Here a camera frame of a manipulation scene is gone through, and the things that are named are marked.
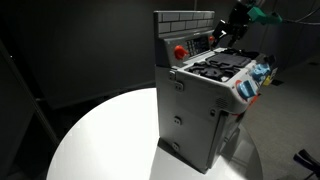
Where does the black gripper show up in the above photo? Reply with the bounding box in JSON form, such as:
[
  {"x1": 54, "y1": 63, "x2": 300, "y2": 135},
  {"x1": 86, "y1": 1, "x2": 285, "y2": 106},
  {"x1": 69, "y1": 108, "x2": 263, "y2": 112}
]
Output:
[{"x1": 211, "y1": 1, "x2": 251, "y2": 48}]

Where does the dark stove keypad panel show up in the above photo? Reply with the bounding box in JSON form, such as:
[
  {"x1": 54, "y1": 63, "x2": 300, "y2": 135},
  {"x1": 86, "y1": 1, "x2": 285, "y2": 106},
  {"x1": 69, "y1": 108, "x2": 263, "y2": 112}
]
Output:
[{"x1": 185, "y1": 35, "x2": 211, "y2": 57}]

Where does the blue stove knob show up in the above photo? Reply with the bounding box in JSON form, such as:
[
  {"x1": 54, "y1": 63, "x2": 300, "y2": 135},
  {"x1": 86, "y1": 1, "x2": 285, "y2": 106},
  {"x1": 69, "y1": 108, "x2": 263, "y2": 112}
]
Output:
[
  {"x1": 251, "y1": 67, "x2": 267, "y2": 83},
  {"x1": 238, "y1": 79, "x2": 258, "y2": 100},
  {"x1": 258, "y1": 62, "x2": 272, "y2": 76}
]

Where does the grey toy stove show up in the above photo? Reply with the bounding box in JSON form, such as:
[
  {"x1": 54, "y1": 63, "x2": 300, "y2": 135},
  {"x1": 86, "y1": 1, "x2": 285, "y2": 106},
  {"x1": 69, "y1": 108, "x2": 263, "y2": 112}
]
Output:
[{"x1": 153, "y1": 9, "x2": 279, "y2": 174}]

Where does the black stovetop burner grate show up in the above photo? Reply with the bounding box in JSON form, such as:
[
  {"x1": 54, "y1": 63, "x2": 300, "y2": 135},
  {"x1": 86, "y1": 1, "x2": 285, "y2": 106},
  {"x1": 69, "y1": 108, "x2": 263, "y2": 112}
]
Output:
[{"x1": 187, "y1": 48, "x2": 261, "y2": 83}]

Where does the large orange dial knob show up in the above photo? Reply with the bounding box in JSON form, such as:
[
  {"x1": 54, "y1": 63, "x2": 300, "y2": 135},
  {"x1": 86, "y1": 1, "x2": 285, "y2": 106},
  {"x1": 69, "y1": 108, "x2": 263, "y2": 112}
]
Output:
[{"x1": 173, "y1": 44, "x2": 190, "y2": 62}]

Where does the grey oven door with window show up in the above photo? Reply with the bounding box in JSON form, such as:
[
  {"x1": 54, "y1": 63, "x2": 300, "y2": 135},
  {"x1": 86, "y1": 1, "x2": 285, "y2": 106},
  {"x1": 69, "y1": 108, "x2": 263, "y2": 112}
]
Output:
[{"x1": 205, "y1": 111, "x2": 241, "y2": 171}]

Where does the black tripod leg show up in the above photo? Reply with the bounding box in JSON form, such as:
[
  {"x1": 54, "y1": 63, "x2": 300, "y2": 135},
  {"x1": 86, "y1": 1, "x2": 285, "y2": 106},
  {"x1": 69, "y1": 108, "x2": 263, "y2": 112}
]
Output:
[{"x1": 293, "y1": 148, "x2": 320, "y2": 180}]

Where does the teal camera mount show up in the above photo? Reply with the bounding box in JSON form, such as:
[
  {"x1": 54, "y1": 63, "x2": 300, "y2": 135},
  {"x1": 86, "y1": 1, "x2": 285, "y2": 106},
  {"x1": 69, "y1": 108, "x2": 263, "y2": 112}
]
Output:
[{"x1": 248, "y1": 6, "x2": 284, "y2": 26}]

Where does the black cable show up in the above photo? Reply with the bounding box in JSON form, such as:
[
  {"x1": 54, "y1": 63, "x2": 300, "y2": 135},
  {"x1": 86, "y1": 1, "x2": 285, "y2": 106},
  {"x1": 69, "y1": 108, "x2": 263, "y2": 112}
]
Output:
[{"x1": 282, "y1": 4, "x2": 320, "y2": 26}]

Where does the white round pedestal table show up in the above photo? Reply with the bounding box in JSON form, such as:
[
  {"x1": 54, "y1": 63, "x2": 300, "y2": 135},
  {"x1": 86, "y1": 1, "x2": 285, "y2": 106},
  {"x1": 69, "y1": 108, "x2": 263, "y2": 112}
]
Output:
[{"x1": 46, "y1": 87, "x2": 264, "y2": 180}]

